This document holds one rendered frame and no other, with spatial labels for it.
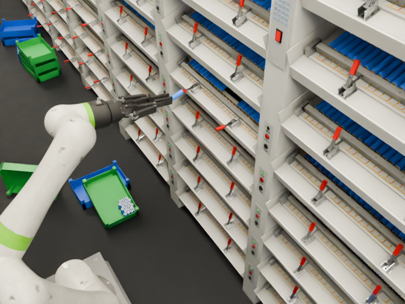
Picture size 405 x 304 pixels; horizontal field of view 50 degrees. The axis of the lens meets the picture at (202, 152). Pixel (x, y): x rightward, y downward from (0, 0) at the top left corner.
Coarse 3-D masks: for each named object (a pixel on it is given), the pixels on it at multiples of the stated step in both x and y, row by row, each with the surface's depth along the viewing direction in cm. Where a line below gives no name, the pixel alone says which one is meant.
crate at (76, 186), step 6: (114, 162) 263; (102, 168) 263; (108, 168) 266; (90, 174) 260; (96, 174) 263; (120, 174) 266; (72, 180) 253; (78, 180) 258; (126, 180) 252; (72, 186) 256; (78, 186) 259; (126, 186) 255; (78, 192) 256; (84, 192) 256; (78, 198) 246; (84, 198) 252; (84, 204) 244; (90, 204) 247
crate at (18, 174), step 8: (0, 168) 244; (8, 168) 244; (16, 168) 244; (24, 168) 243; (32, 168) 243; (8, 176) 255; (16, 176) 254; (24, 176) 253; (8, 184) 255; (16, 184) 259; (24, 184) 258; (8, 192) 254; (16, 192) 256
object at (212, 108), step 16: (176, 64) 184; (176, 80) 182; (192, 80) 178; (192, 96) 175; (208, 112) 169; (224, 112) 163; (224, 128) 164; (240, 128) 156; (240, 144) 158; (256, 144) 145
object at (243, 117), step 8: (184, 64) 182; (192, 72) 177; (200, 80) 173; (208, 88) 169; (208, 96) 169; (216, 96) 166; (224, 104) 164; (232, 104) 161; (240, 112) 157; (248, 120) 154; (256, 128) 151
